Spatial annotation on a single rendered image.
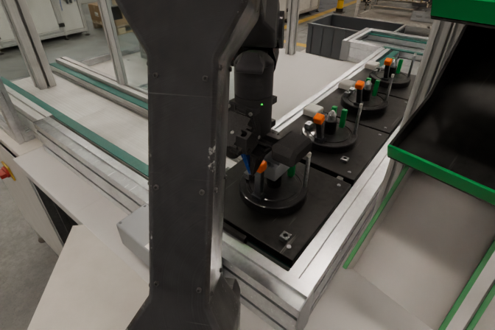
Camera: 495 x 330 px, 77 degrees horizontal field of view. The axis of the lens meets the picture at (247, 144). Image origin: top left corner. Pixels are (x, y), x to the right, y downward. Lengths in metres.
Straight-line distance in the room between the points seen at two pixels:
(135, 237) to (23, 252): 1.55
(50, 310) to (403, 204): 0.62
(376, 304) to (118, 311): 0.46
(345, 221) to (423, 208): 0.17
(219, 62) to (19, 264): 1.97
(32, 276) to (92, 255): 1.25
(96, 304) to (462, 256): 0.59
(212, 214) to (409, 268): 0.38
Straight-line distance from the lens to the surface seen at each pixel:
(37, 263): 2.04
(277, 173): 0.59
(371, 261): 0.53
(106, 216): 0.82
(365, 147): 0.83
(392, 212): 0.53
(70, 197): 0.92
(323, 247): 0.60
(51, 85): 1.46
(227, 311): 0.24
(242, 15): 0.16
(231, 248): 0.58
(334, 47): 2.55
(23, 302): 1.92
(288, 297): 0.53
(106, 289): 0.70
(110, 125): 1.07
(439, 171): 0.39
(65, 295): 0.72
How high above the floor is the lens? 1.41
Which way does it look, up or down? 34 degrees down
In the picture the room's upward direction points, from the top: straight up
